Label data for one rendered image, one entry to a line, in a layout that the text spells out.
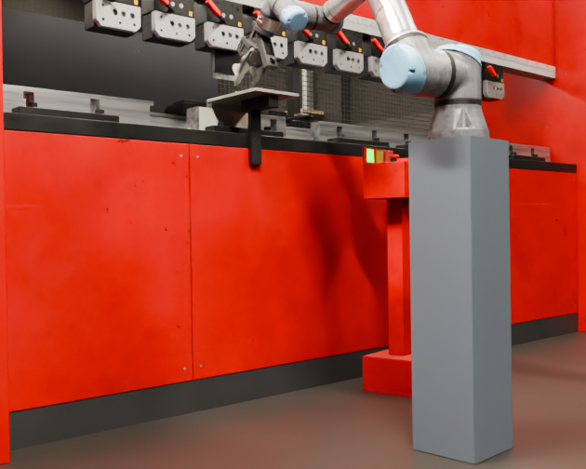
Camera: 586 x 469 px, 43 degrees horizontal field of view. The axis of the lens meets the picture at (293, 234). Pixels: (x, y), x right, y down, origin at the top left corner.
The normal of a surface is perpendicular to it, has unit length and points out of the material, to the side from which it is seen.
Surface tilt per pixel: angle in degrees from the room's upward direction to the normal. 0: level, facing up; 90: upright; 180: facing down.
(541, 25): 90
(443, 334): 90
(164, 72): 90
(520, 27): 90
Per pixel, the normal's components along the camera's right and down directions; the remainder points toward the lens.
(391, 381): -0.61, 0.02
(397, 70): -0.81, 0.14
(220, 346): 0.66, 0.00
